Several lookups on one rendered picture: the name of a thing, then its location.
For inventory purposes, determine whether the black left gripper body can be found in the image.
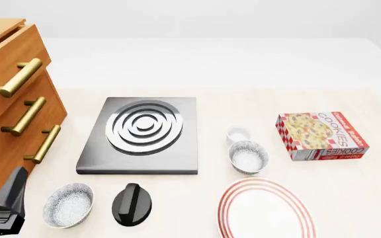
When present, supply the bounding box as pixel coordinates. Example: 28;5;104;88
0;209;26;235

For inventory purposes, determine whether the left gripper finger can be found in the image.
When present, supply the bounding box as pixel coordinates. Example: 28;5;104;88
0;166;29;217

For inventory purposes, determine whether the large patterned black bowl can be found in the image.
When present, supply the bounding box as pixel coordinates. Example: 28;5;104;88
42;182;95;230

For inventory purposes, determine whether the flat black stove plate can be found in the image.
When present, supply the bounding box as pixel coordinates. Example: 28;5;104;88
75;96;200;176

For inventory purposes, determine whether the small white ramekin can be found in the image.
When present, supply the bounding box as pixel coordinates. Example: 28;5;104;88
226;125;252;146

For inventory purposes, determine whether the small patterned black bowl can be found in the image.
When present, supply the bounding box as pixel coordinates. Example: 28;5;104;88
228;139;270;175

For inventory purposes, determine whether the white plate with red rings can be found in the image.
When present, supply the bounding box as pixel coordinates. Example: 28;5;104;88
217;177;318;238

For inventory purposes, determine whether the shallow wooden drawer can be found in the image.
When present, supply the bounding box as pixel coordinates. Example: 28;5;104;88
0;91;68;217

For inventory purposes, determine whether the middle-sized wooden drawer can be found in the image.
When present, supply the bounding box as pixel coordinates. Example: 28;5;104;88
0;69;61;183

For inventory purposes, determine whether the round black stove knob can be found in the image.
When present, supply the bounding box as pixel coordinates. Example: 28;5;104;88
111;182;153;228

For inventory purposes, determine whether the tall wooden drawer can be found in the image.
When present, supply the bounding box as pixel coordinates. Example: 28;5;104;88
0;24;53;138

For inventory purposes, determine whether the printed cookies box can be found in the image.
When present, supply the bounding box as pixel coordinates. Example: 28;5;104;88
275;111;371;163

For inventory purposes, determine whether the long brass drawer handle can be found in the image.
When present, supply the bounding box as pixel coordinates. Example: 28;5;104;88
0;58;43;99

